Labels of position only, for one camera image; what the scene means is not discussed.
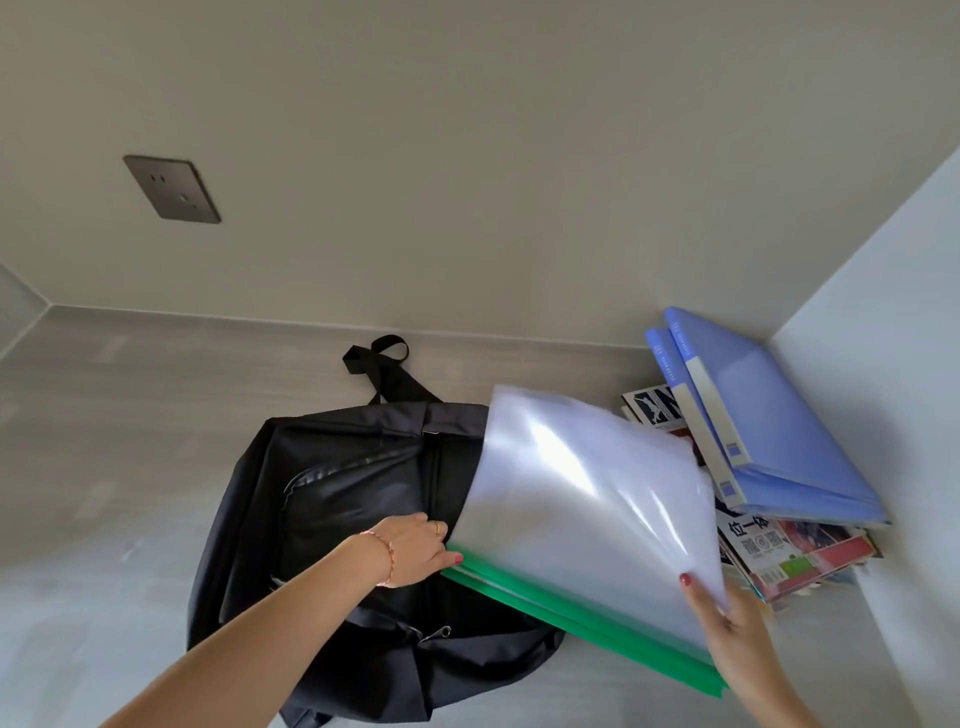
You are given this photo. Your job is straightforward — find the person's left hand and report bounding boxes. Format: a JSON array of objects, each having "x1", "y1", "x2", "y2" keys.
[{"x1": 359, "y1": 513, "x2": 465, "y2": 590}]

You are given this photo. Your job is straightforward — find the person's right hand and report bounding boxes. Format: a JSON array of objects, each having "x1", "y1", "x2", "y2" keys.
[{"x1": 678, "y1": 573, "x2": 790, "y2": 688}]

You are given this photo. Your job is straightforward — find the black backpack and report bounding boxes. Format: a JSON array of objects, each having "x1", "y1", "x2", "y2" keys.
[{"x1": 186, "y1": 334, "x2": 568, "y2": 728}]

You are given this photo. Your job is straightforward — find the green clear sleeve display folder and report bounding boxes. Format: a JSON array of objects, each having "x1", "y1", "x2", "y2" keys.
[{"x1": 440, "y1": 384, "x2": 731, "y2": 699}]

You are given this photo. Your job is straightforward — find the person's right forearm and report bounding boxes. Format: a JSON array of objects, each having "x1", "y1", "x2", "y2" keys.
[{"x1": 718, "y1": 660, "x2": 828, "y2": 728}]

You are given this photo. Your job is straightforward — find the person's left forearm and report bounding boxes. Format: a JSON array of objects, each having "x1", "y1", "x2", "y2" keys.
[{"x1": 96, "y1": 534, "x2": 391, "y2": 728}]

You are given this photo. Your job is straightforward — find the white magazine with codes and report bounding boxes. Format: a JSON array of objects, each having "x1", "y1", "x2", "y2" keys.
[{"x1": 714, "y1": 504, "x2": 798, "y2": 603}]

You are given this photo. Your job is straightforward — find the red cover magazine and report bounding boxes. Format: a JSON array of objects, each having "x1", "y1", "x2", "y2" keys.
[{"x1": 777, "y1": 519, "x2": 884, "y2": 582}]

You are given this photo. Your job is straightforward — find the slim blue folder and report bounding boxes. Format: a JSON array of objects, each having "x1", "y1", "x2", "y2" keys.
[{"x1": 645, "y1": 327, "x2": 751, "y2": 508}]

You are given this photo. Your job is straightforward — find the black white magazine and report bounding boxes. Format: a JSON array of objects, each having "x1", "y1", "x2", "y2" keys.
[{"x1": 620, "y1": 383, "x2": 690, "y2": 433}]

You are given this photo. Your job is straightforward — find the large blue folder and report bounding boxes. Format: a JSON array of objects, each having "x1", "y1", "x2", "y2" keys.
[{"x1": 663, "y1": 306, "x2": 892, "y2": 525}]

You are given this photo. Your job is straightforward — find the thin red bead bracelet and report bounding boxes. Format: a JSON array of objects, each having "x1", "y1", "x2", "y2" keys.
[{"x1": 359, "y1": 528, "x2": 396, "y2": 589}]

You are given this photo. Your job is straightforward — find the dark wall socket plate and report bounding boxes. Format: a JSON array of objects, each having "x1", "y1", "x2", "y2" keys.
[{"x1": 123, "y1": 155, "x2": 222, "y2": 225}]

